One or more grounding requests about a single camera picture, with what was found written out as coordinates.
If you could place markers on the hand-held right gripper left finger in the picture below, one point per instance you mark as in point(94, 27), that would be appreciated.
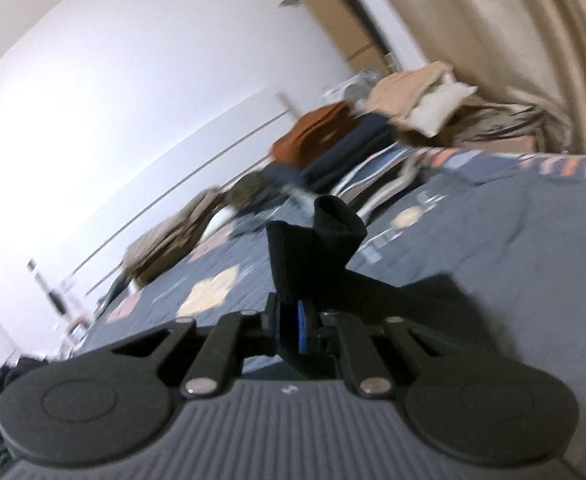
point(273, 325)

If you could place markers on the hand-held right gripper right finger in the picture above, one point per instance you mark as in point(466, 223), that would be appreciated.
point(303, 330)

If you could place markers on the black sweatshirt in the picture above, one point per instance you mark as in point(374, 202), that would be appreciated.
point(313, 255)

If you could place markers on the stack of folded clothes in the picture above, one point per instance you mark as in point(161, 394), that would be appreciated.
point(333, 145)

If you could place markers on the small white pillow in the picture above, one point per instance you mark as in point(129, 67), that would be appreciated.
point(222, 219)

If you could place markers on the folded tan blanket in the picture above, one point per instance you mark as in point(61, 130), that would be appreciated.
point(168, 240)

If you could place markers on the tabby cat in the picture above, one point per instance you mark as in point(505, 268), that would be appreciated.
point(248, 190)

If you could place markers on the white headboard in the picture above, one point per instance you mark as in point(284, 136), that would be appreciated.
point(148, 160)

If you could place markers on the grey printed quilt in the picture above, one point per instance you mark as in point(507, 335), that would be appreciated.
point(498, 220)

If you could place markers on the white fan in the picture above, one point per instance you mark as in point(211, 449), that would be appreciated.
point(353, 87)

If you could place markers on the white stuffed pillow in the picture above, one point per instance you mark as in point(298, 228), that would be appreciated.
point(440, 107)

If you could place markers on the tan cushion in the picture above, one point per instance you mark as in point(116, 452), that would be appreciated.
point(403, 87)

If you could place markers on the cardboard box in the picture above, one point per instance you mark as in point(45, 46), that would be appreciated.
point(338, 10)

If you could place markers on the beige curtain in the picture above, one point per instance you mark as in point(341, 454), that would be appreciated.
point(513, 35)

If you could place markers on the black wall device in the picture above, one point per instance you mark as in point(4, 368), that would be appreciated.
point(48, 290)

